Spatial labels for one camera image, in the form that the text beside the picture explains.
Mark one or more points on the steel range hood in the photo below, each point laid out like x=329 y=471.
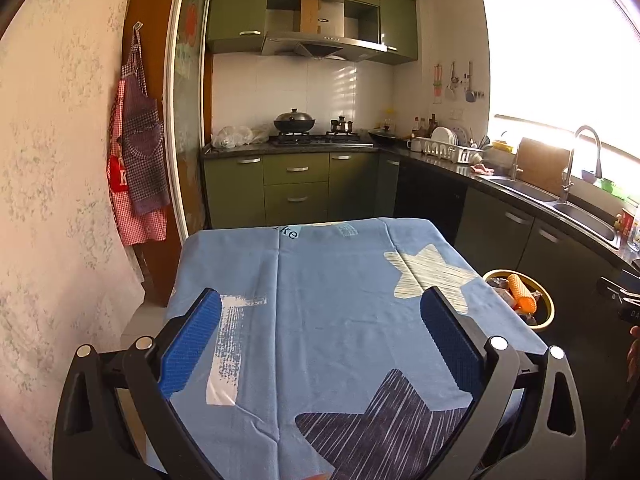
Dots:
x=320 y=47

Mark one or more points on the group of condiment bottles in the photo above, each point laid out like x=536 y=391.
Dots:
x=425 y=125

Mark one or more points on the person's right hand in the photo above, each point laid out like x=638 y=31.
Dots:
x=635 y=355

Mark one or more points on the green lower kitchen cabinets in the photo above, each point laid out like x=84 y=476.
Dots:
x=295 y=170

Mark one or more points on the black frying pan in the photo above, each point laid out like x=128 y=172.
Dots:
x=384 y=135

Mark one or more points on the wooden cutting board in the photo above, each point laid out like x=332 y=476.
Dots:
x=542 y=165

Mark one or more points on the black wok with lid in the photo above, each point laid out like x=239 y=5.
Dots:
x=294 y=121

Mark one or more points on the gas stove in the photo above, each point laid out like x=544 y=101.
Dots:
x=315 y=138

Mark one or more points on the white dish rack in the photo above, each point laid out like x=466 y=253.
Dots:
x=450 y=152

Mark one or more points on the steel double sink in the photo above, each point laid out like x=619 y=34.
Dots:
x=575 y=215

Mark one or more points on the small steel faucet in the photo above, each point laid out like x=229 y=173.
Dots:
x=514 y=167

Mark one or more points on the green cup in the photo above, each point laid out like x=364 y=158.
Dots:
x=607 y=185

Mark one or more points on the green kitchen cabinets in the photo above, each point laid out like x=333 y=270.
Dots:
x=235 y=5
x=295 y=170

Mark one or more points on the hanging kitchen utensils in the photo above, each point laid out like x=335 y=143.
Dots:
x=452 y=87

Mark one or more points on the blue star print tablecloth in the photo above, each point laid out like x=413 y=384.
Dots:
x=325 y=310

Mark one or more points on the white mug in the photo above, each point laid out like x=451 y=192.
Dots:
x=414 y=145

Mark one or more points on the orange foam fruit net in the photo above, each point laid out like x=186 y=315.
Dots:
x=522 y=292

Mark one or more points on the white plastic bag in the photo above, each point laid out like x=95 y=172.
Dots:
x=235 y=136

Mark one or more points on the red box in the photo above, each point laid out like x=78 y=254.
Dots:
x=627 y=220

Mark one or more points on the green upper kitchen cabinets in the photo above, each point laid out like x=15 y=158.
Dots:
x=235 y=5

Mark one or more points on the pink cloth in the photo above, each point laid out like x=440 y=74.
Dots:
x=482 y=170

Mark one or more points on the purple checkered apron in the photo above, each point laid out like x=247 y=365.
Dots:
x=145 y=150

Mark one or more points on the yellow rimmed trash bin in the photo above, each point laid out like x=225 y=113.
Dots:
x=549 y=305

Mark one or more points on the tall steel faucet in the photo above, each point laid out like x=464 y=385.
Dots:
x=566 y=180

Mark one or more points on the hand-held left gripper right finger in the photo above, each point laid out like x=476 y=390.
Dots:
x=452 y=335

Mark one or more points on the person's right forearm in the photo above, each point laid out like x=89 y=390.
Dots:
x=627 y=430

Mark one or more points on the window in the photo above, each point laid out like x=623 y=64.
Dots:
x=560 y=60

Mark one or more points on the brown cardboard piece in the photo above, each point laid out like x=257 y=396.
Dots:
x=310 y=15

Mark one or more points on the black built-in appliance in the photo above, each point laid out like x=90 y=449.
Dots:
x=430 y=200

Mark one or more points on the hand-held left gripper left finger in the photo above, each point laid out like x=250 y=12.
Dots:
x=192 y=335

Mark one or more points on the red checkered apron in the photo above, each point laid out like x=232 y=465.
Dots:
x=140 y=230

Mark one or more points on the black kitchen countertop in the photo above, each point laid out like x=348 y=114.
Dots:
x=430 y=157

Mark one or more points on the stack of white plates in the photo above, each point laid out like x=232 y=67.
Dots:
x=445 y=136

